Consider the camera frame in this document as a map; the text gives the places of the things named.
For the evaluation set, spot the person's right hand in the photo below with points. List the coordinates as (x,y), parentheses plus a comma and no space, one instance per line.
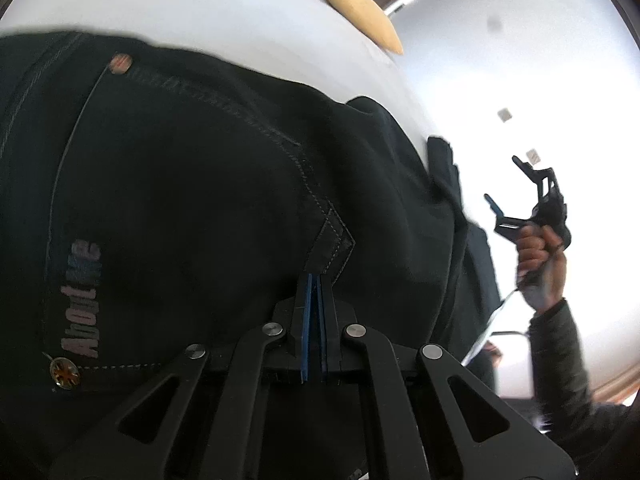
(547,275)

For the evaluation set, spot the peach pillow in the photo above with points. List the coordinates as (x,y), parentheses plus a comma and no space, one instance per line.
(360,10)

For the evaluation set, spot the white bed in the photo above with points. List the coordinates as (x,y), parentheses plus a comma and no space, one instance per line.
(200,5)

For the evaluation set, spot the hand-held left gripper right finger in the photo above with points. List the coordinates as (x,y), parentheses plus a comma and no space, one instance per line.
(322,330)

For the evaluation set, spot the person's right forearm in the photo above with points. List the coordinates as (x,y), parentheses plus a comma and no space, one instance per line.
(565,370)

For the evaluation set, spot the white wall socket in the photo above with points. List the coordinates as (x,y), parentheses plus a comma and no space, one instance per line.
(505,115)
(534,156)

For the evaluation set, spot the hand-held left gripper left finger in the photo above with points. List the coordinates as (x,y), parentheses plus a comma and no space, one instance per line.
(306,330)

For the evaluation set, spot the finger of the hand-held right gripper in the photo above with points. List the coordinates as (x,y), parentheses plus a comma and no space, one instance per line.
(507,223)
(542,175)

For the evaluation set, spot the black pants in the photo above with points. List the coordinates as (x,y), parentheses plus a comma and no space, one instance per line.
(200,185)

